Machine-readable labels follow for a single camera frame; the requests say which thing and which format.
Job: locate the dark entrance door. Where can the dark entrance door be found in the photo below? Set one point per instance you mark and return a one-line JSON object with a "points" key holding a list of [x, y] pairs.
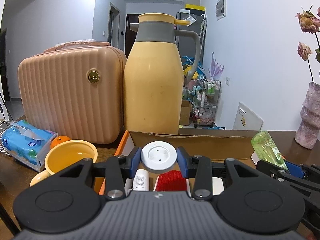
{"points": [[130, 35]]}

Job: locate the white leaning panel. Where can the white leaning panel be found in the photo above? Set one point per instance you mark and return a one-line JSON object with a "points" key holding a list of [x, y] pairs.
{"points": [[247, 117]]}

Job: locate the yellow mug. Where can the yellow mug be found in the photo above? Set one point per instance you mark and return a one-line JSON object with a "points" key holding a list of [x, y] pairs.
{"points": [[72, 155]]}

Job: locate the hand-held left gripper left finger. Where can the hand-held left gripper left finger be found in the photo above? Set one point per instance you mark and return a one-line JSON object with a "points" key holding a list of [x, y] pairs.
{"points": [[135, 160]]}

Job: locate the yellow and black box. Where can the yellow and black box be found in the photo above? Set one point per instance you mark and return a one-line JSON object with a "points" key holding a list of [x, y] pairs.
{"points": [[195, 7]]}

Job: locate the grey refrigerator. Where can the grey refrigerator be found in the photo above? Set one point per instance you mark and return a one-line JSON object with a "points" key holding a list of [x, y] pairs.
{"points": [[180, 22]]}

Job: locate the white folded umbrella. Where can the white folded umbrella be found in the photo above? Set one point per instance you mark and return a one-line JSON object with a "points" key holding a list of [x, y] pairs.
{"points": [[203, 30]]}

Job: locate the purple flower decoration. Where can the purple flower decoration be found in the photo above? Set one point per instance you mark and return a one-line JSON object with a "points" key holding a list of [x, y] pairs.
{"points": [[216, 66]]}

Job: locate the bunch of dried roses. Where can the bunch of dried roses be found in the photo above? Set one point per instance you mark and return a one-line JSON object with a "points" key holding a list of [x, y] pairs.
{"points": [[308, 21]]}

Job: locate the grey interior door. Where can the grey interior door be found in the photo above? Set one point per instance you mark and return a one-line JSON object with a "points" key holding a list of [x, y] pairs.
{"points": [[114, 25]]}

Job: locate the blue tissue pack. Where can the blue tissue pack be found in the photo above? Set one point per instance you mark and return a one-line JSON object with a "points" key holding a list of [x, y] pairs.
{"points": [[25, 142]]}

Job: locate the white wall outlet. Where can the white wall outlet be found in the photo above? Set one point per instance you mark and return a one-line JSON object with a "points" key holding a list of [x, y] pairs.
{"points": [[228, 81]]}

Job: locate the red cardboard box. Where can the red cardboard box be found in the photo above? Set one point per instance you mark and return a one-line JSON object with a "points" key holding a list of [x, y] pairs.
{"points": [[200, 145]]}

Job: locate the pink textured vase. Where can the pink textured vase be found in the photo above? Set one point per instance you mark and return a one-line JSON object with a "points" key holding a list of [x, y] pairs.
{"points": [[308, 120]]}

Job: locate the white wall picture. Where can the white wall picture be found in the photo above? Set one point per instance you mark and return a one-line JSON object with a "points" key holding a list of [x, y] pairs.
{"points": [[221, 7]]}

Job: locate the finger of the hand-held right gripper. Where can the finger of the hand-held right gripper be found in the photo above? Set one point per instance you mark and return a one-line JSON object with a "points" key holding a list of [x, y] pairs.
{"points": [[272, 171], [295, 168]]}

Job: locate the orange fruit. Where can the orange fruit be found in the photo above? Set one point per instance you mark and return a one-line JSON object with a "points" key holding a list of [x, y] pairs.
{"points": [[58, 141]]}

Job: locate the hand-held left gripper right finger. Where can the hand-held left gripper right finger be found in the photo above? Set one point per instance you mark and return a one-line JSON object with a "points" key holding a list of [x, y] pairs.
{"points": [[182, 161]]}

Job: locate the clear plastic bag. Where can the clear plastic bag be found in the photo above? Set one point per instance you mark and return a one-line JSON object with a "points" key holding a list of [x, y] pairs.
{"points": [[190, 20]]}

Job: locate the green spray bottle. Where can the green spray bottle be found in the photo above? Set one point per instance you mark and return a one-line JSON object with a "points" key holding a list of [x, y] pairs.
{"points": [[265, 145]]}

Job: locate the yellow thermos jug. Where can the yellow thermos jug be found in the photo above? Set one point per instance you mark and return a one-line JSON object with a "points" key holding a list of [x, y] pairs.
{"points": [[152, 87]]}

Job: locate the red and white lint brush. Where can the red and white lint brush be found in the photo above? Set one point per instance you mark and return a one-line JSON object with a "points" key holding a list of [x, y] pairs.
{"points": [[171, 180]]}

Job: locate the pink ribbed suitcase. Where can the pink ribbed suitcase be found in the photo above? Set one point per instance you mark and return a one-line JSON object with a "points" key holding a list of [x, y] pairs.
{"points": [[70, 97]]}

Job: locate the small brown cardboard box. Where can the small brown cardboard box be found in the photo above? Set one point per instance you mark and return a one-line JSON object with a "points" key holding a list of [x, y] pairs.
{"points": [[185, 112]]}

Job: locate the white cap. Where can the white cap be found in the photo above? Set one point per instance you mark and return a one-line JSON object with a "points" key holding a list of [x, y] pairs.
{"points": [[158, 155]]}

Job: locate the metal storage cart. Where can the metal storage cart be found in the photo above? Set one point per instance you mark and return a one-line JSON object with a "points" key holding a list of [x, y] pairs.
{"points": [[207, 87]]}

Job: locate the white nasal spray bottle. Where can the white nasal spray bottle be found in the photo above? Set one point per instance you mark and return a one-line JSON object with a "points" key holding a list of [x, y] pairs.
{"points": [[141, 180]]}

